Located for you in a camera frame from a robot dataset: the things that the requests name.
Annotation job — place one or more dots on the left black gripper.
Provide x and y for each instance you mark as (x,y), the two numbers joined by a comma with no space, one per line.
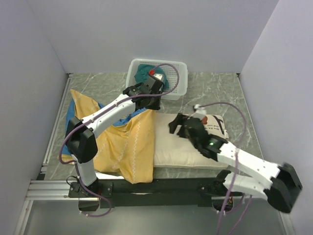
(155,106)

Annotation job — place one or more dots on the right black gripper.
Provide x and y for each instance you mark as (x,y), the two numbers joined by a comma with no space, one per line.
(180,119)

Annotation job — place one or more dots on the cream pillow with bear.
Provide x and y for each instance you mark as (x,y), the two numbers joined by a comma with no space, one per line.
(171,151)

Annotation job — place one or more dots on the blue yellow Pikachu pillowcase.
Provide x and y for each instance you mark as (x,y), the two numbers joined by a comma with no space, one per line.
(127,147)

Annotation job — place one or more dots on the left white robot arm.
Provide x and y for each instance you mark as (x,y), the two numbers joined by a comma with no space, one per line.
(82,133)

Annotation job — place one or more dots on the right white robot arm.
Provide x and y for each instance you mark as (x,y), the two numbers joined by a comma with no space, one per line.
(278,184)

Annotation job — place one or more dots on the green cloth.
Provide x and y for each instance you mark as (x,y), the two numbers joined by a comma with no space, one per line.
(142,74)

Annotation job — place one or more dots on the white plastic basket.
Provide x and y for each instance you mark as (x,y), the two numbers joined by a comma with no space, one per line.
(181,67)

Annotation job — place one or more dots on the black base bar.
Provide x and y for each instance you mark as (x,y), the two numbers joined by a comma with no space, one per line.
(160,192)

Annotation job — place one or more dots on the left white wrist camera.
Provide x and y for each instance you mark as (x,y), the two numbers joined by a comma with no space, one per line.
(157,76)

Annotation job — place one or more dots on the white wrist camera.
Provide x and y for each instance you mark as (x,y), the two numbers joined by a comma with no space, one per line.
(157,76)
(198,112)

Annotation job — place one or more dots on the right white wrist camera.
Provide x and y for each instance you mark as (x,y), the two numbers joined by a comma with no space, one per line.
(198,112)

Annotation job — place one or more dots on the aluminium frame rail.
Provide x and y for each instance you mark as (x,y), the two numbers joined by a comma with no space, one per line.
(47,190)

